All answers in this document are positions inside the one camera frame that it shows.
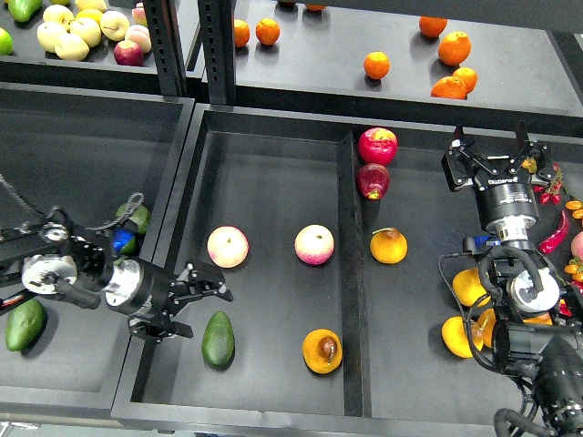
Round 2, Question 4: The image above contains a yellow pear brown stem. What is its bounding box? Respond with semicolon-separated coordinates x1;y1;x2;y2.
302;329;343;374

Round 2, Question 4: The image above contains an orange small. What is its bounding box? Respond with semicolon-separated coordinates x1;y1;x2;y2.
233;19;251;48
255;18;281;46

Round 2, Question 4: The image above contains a cherry tomato bunch upper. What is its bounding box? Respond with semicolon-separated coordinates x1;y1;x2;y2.
521;158;563;205

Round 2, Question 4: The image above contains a pink yellow apple right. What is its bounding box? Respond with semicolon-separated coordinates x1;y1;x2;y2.
294;224;334;266

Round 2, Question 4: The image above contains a black shelf post right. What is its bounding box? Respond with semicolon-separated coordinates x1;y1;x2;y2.
198;0;236;106

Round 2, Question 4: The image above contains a pale yellow apple centre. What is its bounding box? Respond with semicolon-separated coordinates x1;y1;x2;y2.
69;17;102;48

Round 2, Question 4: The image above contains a black centre divided tray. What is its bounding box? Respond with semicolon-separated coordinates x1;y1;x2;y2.
112;105;522;436

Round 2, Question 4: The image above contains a black shelf post left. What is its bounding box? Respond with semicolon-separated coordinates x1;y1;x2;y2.
143;0;187;97

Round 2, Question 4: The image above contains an orange tomatoes right edge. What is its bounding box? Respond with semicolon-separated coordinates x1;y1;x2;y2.
565;200;583;219

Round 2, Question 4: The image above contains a pale yellow apple front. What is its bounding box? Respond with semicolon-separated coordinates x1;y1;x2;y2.
55;33;89;61

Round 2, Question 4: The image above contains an orange lower right front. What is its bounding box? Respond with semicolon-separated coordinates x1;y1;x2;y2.
431;76;467;99

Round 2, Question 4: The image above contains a pale yellow apple right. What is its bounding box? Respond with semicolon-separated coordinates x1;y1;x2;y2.
100;10;130;42

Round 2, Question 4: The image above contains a cherry tomato bunch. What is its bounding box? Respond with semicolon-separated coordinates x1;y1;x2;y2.
563;256;582;295
521;158;563;205

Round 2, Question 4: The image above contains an orange lower right back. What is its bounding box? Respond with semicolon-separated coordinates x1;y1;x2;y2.
453;66;478;94

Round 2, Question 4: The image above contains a red chili pepper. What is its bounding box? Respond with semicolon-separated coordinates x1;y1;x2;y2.
538;210;570;254

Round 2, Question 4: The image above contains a peach at right edge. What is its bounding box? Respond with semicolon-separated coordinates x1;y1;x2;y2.
570;231;583;259

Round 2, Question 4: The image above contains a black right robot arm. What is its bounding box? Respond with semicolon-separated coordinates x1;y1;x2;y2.
441;124;582;436

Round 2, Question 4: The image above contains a pink yellow apple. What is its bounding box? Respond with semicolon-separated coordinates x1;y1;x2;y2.
294;224;334;266
207;226;249;269

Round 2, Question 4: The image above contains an orange top right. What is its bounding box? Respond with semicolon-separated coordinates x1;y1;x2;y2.
418;16;448;38

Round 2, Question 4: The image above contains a pink peach on shelf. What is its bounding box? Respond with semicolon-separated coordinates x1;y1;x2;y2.
125;25;152;55

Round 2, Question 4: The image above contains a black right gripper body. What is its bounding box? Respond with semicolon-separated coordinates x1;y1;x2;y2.
473;155;539;232

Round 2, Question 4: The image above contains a green avocado middle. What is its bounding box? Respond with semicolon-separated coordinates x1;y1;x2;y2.
118;235;138;256

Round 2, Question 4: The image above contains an orange middle shelf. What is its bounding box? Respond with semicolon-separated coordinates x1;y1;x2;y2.
363;51;391;80

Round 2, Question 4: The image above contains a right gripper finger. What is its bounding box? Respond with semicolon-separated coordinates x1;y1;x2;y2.
505;121;554;187
441;125;490;192

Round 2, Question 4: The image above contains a red apple on shelf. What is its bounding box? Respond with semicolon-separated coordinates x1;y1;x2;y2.
114;40;144;66

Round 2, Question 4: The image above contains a dark red apple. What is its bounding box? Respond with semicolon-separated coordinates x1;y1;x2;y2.
356;163;390;200

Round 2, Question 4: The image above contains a lone green avocado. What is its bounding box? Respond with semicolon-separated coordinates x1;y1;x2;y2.
5;299;46;351

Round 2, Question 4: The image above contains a bright red apple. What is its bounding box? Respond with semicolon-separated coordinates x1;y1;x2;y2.
357;127;398;166

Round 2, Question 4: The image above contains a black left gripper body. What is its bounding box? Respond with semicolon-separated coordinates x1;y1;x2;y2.
104;259;174;325

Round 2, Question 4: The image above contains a black shelf post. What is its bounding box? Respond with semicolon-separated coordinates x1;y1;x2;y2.
143;0;187;97
198;0;236;106

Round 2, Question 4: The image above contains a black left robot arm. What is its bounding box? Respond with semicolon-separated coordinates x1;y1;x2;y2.
1;179;233;341

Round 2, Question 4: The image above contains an orange small left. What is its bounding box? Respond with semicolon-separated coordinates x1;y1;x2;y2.
233;19;251;48

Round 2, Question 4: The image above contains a cherry tomato bunch lower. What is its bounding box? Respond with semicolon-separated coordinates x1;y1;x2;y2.
563;256;582;295

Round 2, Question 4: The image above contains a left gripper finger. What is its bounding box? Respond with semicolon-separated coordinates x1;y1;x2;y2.
128;314;193;343
170;261;233;310

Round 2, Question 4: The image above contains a dark green avocado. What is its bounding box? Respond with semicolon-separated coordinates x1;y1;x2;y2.
201;311;235;368

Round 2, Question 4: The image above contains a pink yellow apple left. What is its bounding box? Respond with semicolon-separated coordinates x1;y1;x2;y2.
207;226;249;269

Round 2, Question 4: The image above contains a black left tray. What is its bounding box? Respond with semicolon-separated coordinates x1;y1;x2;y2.
1;83;194;423

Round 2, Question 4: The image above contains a large orange right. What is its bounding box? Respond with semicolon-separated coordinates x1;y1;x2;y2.
437;31;472;66

